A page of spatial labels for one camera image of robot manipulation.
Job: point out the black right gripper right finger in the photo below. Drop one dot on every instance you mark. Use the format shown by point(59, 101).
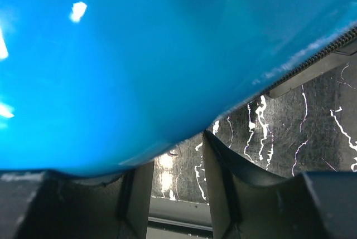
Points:
point(247, 201)

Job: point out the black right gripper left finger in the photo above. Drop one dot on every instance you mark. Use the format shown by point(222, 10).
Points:
point(49, 205)

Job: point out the blue suitcase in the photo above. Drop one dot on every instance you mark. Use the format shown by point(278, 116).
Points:
point(90, 87)

